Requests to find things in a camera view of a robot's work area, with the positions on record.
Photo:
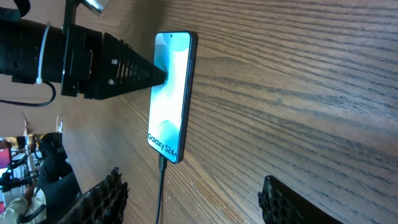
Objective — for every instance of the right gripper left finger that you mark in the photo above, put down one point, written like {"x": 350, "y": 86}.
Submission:
{"x": 104, "y": 203}

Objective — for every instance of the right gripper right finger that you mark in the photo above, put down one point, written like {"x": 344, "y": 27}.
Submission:
{"x": 280, "y": 204}

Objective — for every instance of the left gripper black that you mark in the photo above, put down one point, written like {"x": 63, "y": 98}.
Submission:
{"x": 121, "y": 69}

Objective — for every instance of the blue Galaxy smartphone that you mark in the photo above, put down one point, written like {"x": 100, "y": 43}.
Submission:
{"x": 174, "y": 54}

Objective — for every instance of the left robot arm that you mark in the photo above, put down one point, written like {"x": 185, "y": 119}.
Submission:
{"x": 32, "y": 52}

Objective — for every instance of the seated person in background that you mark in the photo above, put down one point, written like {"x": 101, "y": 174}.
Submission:
{"x": 53, "y": 192}

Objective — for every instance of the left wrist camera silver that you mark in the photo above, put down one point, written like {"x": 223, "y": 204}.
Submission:
{"x": 95, "y": 6}

